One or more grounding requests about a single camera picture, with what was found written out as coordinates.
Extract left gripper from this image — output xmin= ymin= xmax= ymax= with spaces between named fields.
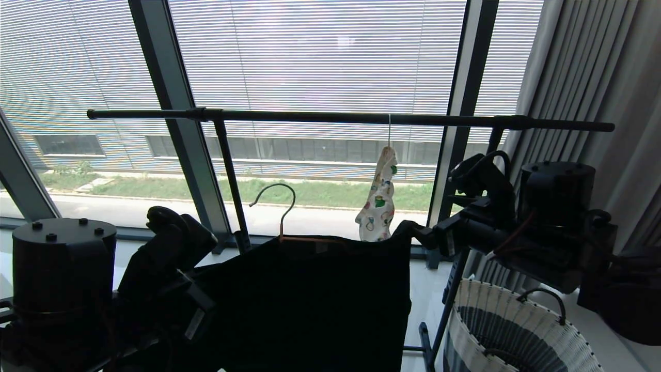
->
xmin=168 ymin=269 xmax=217 ymax=343

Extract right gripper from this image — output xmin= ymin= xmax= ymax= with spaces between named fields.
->
xmin=433 ymin=212 xmax=499 ymax=259

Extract cream printed garment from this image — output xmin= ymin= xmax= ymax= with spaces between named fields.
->
xmin=355 ymin=146 xmax=398 ymax=242

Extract black garment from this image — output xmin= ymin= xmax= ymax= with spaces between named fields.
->
xmin=155 ymin=221 xmax=414 ymax=372

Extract white laundry basket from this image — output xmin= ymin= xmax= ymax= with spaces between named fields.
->
xmin=443 ymin=279 xmax=605 ymax=372

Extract black clothes rack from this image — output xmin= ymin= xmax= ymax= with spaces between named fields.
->
xmin=87 ymin=107 xmax=615 ymax=372

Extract grey curtain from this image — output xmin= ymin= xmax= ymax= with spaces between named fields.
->
xmin=465 ymin=0 xmax=661 ymax=295

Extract window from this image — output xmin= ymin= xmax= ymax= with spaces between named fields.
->
xmin=0 ymin=0 xmax=544 ymax=269

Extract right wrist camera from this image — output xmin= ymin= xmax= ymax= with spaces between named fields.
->
xmin=448 ymin=152 xmax=517 ymax=220

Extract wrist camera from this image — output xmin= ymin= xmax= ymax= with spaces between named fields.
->
xmin=448 ymin=152 xmax=517 ymax=220
xmin=146 ymin=206 xmax=218 ymax=267

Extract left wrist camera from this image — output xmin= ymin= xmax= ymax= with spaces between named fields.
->
xmin=146 ymin=206 xmax=218 ymax=267

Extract black cable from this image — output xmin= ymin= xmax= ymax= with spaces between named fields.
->
xmin=478 ymin=150 xmax=513 ymax=179

